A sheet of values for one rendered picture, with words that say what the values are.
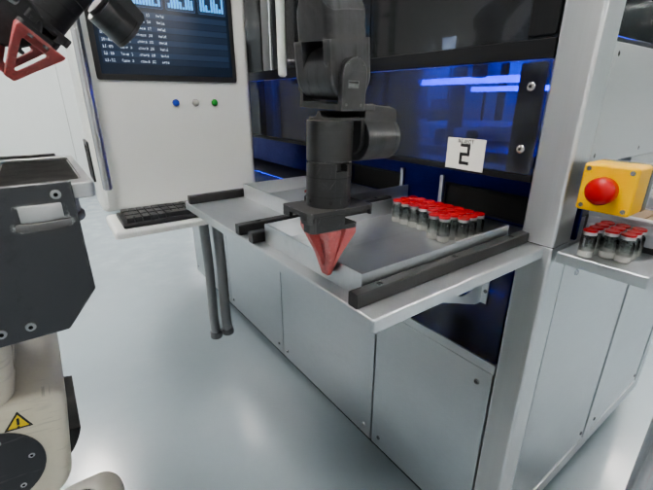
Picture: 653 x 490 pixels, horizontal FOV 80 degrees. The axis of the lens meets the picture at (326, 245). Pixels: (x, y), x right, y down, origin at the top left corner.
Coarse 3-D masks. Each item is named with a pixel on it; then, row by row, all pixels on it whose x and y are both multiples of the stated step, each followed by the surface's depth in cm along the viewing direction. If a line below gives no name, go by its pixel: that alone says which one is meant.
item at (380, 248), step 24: (360, 216) 81; (384, 216) 84; (288, 240) 62; (360, 240) 70; (384, 240) 70; (408, 240) 70; (432, 240) 70; (480, 240) 63; (312, 264) 58; (336, 264) 53; (360, 264) 60; (384, 264) 60; (408, 264) 54
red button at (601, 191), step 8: (592, 184) 56; (600, 184) 55; (608, 184) 55; (616, 184) 55; (584, 192) 57; (592, 192) 56; (600, 192) 55; (608, 192) 55; (616, 192) 55; (592, 200) 57; (600, 200) 56; (608, 200) 55
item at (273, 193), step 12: (276, 180) 106; (288, 180) 108; (300, 180) 110; (252, 192) 97; (264, 192) 92; (276, 192) 105; (288, 192) 105; (300, 192) 105; (360, 192) 91; (372, 192) 93; (384, 192) 95; (396, 192) 98; (264, 204) 93; (276, 204) 88
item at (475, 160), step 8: (448, 144) 78; (456, 144) 77; (472, 144) 74; (480, 144) 72; (448, 152) 78; (456, 152) 77; (464, 152) 75; (472, 152) 74; (480, 152) 73; (448, 160) 79; (456, 160) 77; (464, 160) 76; (472, 160) 74; (480, 160) 73; (464, 168) 76; (472, 168) 75; (480, 168) 74
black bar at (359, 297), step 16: (496, 240) 65; (512, 240) 66; (448, 256) 58; (464, 256) 58; (480, 256) 61; (400, 272) 53; (416, 272) 53; (432, 272) 54; (448, 272) 57; (368, 288) 48; (384, 288) 49; (400, 288) 51; (352, 304) 48; (368, 304) 48
